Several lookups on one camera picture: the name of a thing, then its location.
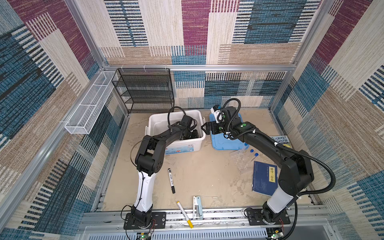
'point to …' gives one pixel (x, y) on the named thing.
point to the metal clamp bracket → (197, 208)
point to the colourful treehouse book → (283, 140)
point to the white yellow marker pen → (190, 223)
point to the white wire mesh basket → (81, 121)
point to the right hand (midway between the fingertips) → (208, 127)
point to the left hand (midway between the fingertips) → (200, 137)
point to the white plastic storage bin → (159, 120)
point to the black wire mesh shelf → (145, 90)
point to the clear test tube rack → (241, 159)
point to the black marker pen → (171, 181)
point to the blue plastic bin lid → (222, 142)
